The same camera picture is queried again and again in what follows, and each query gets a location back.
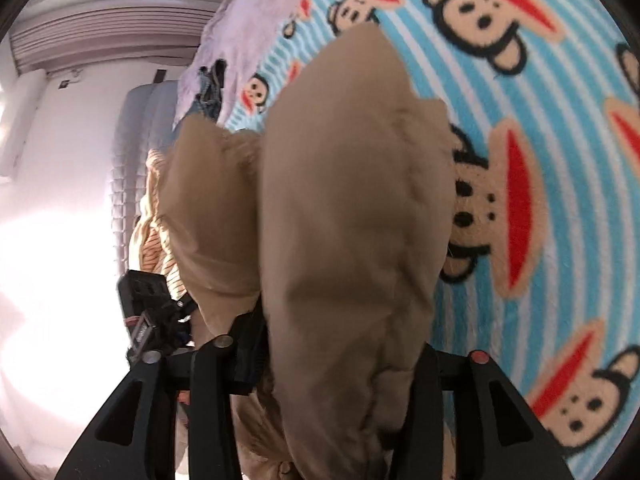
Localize blue jeans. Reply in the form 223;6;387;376
192;59;228;123

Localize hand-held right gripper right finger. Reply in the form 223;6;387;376
389;344;576;480

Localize yellow striped cloth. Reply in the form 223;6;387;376
127;147;188;303

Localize purple bedspread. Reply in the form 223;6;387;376
172;0;316;131

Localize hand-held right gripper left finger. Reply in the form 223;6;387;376
54;335;271;480

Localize monkey print striped blanket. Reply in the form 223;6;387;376
220;0;640;476

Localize tan puffer jacket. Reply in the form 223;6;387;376
152;24;456;480

